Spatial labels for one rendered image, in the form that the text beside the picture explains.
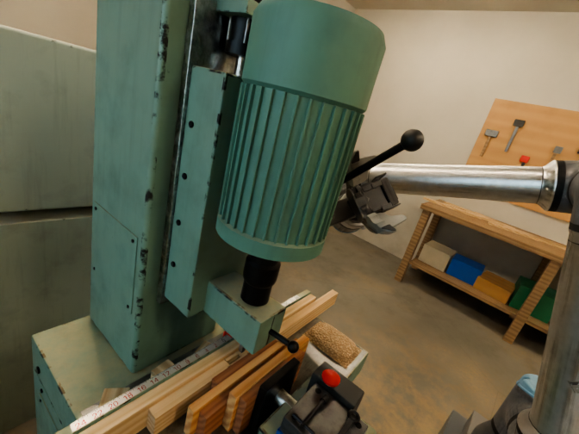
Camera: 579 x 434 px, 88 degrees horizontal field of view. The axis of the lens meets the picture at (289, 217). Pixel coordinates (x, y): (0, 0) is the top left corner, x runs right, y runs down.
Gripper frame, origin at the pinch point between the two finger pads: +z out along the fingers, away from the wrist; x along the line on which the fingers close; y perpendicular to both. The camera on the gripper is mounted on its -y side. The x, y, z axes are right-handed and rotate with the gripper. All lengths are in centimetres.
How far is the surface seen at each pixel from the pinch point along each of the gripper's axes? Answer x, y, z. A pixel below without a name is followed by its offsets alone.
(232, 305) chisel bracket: 8.5, -29.3, -4.1
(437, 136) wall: -61, 184, -269
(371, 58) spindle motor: -12.2, 0.7, 17.6
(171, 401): 18.3, -42.1, -0.4
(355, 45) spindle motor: -13.2, -1.5, 19.8
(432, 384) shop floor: 111, 36, -157
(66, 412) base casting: 15, -67, -11
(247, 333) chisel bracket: 13.8, -28.3, -3.3
